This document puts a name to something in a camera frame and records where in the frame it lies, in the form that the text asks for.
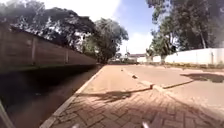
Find building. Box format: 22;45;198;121
123;52;148;63

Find raised kerb line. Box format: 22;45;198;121
120;67;195;91

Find red brick path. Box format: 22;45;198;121
39;64;224;128

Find pale kerb strip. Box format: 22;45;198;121
39;65;105;128

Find reddish road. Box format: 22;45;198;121
114;64;224;118

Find row of dark trees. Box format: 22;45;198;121
0;0;130;64

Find dirt strip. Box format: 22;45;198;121
0;64;103;128

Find tall trees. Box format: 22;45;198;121
145;0;224;58

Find brown wall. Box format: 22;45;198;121
0;23;98;70

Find white wall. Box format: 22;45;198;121
136;47;224;66

